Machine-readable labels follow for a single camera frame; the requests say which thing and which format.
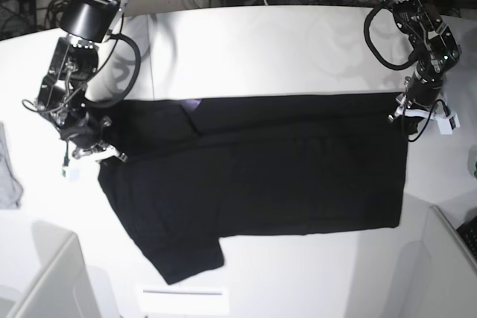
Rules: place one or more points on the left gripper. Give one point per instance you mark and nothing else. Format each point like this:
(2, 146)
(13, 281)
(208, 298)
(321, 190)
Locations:
(418, 106)

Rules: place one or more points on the black keyboard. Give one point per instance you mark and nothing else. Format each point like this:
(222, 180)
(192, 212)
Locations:
(467, 231)

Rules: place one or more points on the grey partition panel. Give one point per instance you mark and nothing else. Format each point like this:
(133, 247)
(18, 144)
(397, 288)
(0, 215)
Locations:
(434, 276)
(44, 274)

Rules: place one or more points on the grey partition panel right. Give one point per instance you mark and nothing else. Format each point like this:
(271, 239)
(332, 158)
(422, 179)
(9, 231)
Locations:
(434, 276)

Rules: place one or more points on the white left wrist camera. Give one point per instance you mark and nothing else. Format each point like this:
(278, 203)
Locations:
(447, 124)

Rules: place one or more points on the grey cloth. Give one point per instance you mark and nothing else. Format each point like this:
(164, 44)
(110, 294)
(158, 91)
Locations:
(11, 189)

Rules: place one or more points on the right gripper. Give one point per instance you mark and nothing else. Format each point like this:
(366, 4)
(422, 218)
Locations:
(87, 136)

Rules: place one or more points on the grey partition panel left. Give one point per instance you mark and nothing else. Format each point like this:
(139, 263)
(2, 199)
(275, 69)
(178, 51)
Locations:
(44, 274)

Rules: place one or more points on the black T-shirt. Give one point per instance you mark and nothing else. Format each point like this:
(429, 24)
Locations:
(201, 170)

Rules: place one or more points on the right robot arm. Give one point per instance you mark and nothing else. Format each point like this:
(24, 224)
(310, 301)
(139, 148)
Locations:
(61, 100)

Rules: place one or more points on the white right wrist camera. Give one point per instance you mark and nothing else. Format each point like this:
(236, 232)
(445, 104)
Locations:
(71, 172)

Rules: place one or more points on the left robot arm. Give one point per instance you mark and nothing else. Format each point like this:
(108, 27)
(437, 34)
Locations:
(434, 52)

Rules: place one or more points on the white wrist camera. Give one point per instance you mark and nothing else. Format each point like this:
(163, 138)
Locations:
(447, 124)
(71, 172)

